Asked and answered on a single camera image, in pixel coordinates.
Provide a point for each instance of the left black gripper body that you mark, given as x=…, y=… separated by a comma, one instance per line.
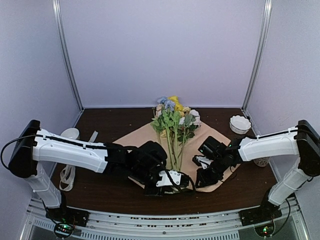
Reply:
x=141, y=174

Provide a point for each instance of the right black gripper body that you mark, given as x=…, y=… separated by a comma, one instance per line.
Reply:
x=214, y=175

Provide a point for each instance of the pink rose stem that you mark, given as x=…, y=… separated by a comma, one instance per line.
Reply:
x=184, y=133

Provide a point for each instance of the peach flower stem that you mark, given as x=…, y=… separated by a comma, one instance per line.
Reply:
x=156, y=123

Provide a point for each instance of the white rose stem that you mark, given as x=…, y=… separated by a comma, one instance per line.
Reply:
x=186, y=120

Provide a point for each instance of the blue flower stem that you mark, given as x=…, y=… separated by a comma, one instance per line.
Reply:
x=167, y=104

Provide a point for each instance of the pale yellow flower stem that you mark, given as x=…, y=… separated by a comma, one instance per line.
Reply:
x=170, y=121

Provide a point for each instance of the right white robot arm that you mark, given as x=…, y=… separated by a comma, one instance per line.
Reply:
x=302, y=141

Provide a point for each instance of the white patterned mug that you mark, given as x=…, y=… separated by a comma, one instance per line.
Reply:
x=261, y=162

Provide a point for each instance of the right white scalloped bowl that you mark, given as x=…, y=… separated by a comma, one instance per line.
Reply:
x=239, y=124

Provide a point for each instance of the white printed ribbon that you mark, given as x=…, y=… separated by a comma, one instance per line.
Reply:
x=67, y=178

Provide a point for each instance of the left white patterned bowl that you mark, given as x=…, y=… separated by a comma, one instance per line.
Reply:
x=72, y=133

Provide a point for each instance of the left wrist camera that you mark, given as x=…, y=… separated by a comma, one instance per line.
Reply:
x=167, y=179

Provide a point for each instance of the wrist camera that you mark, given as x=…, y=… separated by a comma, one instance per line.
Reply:
x=202, y=161
x=167, y=179

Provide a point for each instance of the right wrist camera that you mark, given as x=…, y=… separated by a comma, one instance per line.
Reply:
x=202, y=161

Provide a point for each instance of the front aluminium rail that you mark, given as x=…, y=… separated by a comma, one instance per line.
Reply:
x=224, y=225

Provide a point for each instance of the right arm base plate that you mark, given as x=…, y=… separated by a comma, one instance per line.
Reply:
x=261, y=219

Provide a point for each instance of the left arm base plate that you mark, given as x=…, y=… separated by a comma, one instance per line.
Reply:
x=66, y=220

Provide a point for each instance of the right aluminium frame post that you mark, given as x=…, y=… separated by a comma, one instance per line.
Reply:
x=264, y=30

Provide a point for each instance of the aluminium frame post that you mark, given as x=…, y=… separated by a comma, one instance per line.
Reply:
x=264, y=30
x=65, y=53

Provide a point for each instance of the left aluminium frame post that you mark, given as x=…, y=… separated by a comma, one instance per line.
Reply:
x=65, y=53

